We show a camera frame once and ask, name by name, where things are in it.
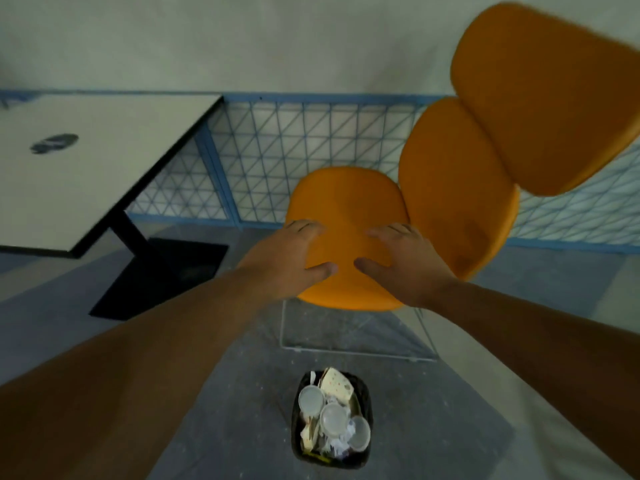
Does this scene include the white plastic cup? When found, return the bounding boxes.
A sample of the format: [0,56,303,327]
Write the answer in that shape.
[320,403,349,438]
[348,416,371,453]
[298,385,325,418]

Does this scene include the person's right hand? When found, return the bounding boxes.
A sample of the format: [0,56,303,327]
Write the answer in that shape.
[353,223,459,310]

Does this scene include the blue wire mesh fence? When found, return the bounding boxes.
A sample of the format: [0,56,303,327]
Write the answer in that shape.
[0,90,640,255]

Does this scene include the black trash bin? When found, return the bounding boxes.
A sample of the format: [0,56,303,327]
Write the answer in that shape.
[291,369,374,470]

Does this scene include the person's right forearm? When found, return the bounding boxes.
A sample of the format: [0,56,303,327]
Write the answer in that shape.
[425,279,640,480]

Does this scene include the white table with black base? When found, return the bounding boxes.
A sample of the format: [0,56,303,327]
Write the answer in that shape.
[0,93,230,322]

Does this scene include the person's left hand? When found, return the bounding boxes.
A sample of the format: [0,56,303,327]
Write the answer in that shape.
[234,220,339,301]

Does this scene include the white crumpled paper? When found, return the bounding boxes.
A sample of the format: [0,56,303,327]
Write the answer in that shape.
[327,430,357,458]

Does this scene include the orange chair with wire legs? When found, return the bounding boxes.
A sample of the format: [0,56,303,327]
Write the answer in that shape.
[279,97,521,363]

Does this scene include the person's left forearm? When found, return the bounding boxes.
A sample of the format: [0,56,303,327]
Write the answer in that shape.
[0,269,273,480]

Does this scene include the beige crumpled paper wrapper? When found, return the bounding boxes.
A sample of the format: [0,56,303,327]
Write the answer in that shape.
[320,368,355,405]

